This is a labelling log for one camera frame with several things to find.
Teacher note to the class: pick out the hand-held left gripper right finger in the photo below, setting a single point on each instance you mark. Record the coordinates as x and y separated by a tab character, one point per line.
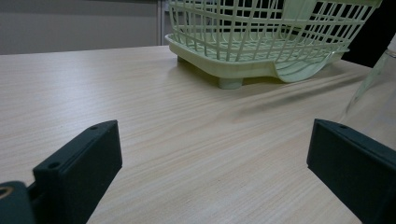
355	165

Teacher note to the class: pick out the light green plastic dish rack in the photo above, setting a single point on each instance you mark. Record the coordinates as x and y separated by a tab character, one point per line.
249	67

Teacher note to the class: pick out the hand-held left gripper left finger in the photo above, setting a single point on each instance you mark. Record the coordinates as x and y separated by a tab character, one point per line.
81	168

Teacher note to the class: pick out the clear glass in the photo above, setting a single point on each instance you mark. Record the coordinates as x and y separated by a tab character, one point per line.
375	102

